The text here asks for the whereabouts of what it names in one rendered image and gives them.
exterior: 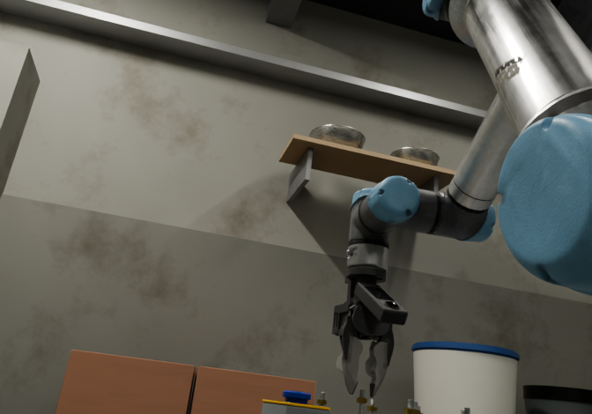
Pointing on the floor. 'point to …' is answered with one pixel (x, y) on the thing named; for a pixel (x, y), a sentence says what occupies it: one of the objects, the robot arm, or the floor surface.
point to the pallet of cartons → (166, 388)
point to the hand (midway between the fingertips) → (364, 387)
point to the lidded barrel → (464, 378)
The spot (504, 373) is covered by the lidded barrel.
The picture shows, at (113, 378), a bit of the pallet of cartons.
